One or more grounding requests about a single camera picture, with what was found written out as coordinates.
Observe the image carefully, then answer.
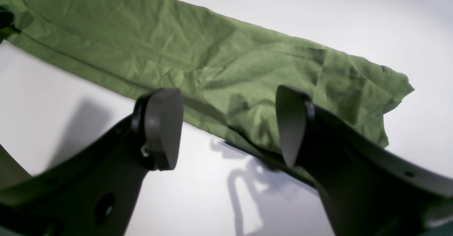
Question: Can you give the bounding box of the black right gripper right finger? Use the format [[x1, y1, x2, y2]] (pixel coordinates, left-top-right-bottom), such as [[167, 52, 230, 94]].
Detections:
[[276, 85, 453, 236]]

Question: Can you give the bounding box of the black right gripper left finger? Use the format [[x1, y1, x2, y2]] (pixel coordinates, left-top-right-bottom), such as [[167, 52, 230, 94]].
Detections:
[[0, 88, 183, 236]]

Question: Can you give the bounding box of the green T-shirt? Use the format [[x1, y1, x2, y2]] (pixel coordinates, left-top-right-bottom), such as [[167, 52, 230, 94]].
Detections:
[[1, 0, 414, 185]]

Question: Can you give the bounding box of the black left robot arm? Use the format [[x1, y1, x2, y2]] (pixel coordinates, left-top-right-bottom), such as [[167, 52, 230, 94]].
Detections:
[[0, 6, 21, 44]]

